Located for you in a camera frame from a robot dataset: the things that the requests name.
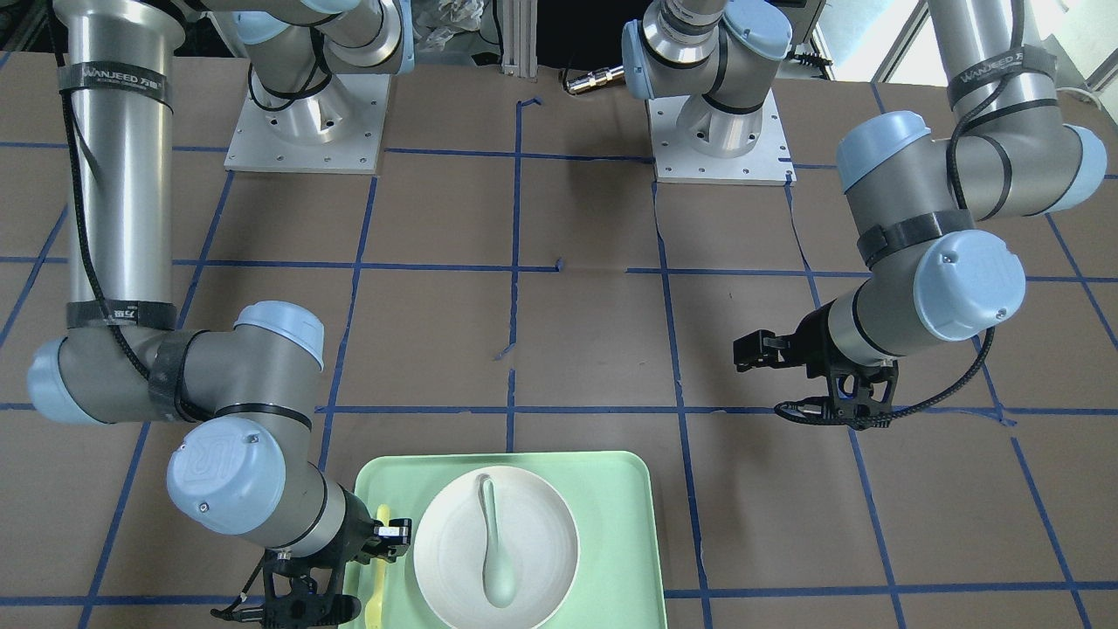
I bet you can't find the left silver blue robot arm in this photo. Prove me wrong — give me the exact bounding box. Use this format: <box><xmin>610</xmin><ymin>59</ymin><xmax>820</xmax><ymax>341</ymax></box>
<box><xmin>620</xmin><ymin>1</ymin><xmax>1108</xmax><ymax>430</ymax></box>

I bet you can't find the pale green plastic spoon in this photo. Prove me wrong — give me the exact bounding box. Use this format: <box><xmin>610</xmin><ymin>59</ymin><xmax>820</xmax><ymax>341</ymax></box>
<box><xmin>479</xmin><ymin>473</ymin><xmax>518</xmax><ymax>609</ymax></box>

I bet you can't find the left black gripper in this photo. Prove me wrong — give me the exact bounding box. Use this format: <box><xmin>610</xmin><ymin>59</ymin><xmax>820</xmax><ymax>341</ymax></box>
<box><xmin>732</xmin><ymin>301</ymin><xmax>874</xmax><ymax>427</ymax></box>

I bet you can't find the yellow plastic fork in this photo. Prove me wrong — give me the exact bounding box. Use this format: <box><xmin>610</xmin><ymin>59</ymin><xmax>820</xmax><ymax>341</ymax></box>
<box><xmin>362</xmin><ymin>557</ymin><xmax>390</xmax><ymax>629</ymax></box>

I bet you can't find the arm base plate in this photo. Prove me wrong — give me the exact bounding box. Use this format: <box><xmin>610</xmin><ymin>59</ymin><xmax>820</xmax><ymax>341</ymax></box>
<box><xmin>224</xmin><ymin>74</ymin><xmax>391</xmax><ymax>175</ymax></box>
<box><xmin>646</xmin><ymin>92</ymin><xmax>797</xmax><ymax>185</ymax></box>

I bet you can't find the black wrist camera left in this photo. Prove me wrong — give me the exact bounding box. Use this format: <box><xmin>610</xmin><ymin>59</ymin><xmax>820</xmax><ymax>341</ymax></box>
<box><xmin>824</xmin><ymin>362</ymin><xmax>899</xmax><ymax>431</ymax></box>

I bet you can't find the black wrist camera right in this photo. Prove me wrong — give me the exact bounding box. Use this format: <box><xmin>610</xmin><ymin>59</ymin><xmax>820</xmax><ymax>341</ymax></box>
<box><xmin>210</xmin><ymin>550</ymin><xmax>362</xmax><ymax>628</ymax></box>

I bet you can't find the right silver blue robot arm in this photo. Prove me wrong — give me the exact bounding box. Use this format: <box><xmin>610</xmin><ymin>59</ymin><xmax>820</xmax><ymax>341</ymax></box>
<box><xmin>27</xmin><ymin>1</ymin><xmax>413</xmax><ymax>576</ymax></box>

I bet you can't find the gold metal cylinder tool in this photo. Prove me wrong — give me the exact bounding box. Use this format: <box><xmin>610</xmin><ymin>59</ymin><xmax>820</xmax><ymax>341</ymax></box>
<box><xmin>562</xmin><ymin>66</ymin><xmax>625</xmax><ymax>95</ymax></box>

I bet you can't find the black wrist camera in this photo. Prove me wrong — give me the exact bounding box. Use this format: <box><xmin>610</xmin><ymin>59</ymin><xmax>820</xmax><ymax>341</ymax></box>
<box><xmin>824</xmin><ymin>362</ymin><xmax>899</xmax><ymax>431</ymax></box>
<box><xmin>210</xmin><ymin>550</ymin><xmax>362</xmax><ymax>628</ymax></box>

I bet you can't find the light green plastic tray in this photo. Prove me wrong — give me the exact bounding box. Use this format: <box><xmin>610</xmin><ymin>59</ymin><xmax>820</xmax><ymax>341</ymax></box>
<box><xmin>344</xmin><ymin>451</ymin><xmax>667</xmax><ymax>628</ymax></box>

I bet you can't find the aluminium frame post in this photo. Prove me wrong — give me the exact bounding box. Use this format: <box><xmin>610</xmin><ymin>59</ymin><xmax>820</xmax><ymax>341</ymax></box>
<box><xmin>495</xmin><ymin>0</ymin><xmax>538</xmax><ymax>82</ymax></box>

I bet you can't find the white round plate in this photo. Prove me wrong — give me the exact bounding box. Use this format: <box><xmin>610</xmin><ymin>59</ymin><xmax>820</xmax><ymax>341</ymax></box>
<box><xmin>413</xmin><ymin>466</ymin><xmax>580</xmax><ymax>628</ymax></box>

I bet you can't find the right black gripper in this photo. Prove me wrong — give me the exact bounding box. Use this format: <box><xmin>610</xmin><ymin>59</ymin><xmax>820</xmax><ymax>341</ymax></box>
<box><xmin>314</xmin><ymin>490</ymin><xmax>414</xmax><ymax>570</ymax></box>

